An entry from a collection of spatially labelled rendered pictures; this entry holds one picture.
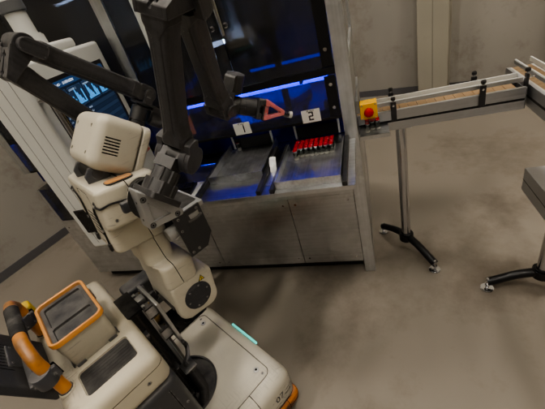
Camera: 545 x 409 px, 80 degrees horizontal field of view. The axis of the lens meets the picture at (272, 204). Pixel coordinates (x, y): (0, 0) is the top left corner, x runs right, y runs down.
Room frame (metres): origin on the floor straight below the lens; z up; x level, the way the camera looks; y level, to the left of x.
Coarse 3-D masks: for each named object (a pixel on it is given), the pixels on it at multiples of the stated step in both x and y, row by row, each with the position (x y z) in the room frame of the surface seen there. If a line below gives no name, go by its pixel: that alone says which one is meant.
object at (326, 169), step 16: (288, 144) 1.44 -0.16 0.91; (336, 144) 1.35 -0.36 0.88; (288, 160) 1.35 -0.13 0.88; (304, 160) 1.30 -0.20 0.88; (320, 160) 1.25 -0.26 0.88; (336, 160) 1.21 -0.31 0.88; (288, 176) 1.20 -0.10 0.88; (304, 176) 1.16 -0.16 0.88; (320, 176) 1.06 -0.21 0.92; (336, 176) 1.04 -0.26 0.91
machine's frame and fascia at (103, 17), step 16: (96, 0) 1.72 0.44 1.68; (112, 32) 1.72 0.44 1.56; (112, 48) 1.73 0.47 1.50; (352, 48) 1.99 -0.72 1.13; (128, 64) 1.72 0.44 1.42; (352, 64) 1.68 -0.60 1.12; (272, 80) 1.48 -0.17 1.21; (288, 80) 1.45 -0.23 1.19; (352, 80) 1.45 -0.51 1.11; (272, 128) 1.50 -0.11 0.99; (16, 160) 2.11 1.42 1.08
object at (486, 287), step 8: (536, 264) 0.97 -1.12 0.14; (512, 272) 0.99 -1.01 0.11; (520, 272) 0.97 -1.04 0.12; (528, 272) 0.95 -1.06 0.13; (536, 272) 0.93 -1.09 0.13; (544, 272) 0.92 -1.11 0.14; (488, 280) 1.01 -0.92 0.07; (496, 280) 0.99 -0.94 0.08; (504, 280) 0.98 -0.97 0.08; (544, 280) 0.90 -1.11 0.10; (480, 288) 1.03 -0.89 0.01; (488, 288) 1.01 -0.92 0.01
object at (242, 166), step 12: (276, 144) 1.55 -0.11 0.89; (228, 156) 1.60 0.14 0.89; (240, 156) 1.57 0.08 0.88; (252, 156) 1.52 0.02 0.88; (264, 156) 1.47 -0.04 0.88; (216, 168) 1.45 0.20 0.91; (228, 168) 1.47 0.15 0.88; (240, 168) 1.43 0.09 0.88; (252, 168) 1.38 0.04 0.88; (264, 168) 1.31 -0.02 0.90; (216, 180) 1.35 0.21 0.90; (228, 180) 1.33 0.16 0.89; (240, 180) 1.31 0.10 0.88
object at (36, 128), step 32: (32, 64) 1.30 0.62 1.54; (96, 64) 1.61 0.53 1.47; (0, 96) 1.25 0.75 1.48; (32, 96) 1.23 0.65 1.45; (96, 96) 1.50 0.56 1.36; (32, 128) 1.24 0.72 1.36; (64, 128) 1.27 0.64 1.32; (32, 160) 1.26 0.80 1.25; (64, 160) 1.23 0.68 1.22; (64, 192) 1.25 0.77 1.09
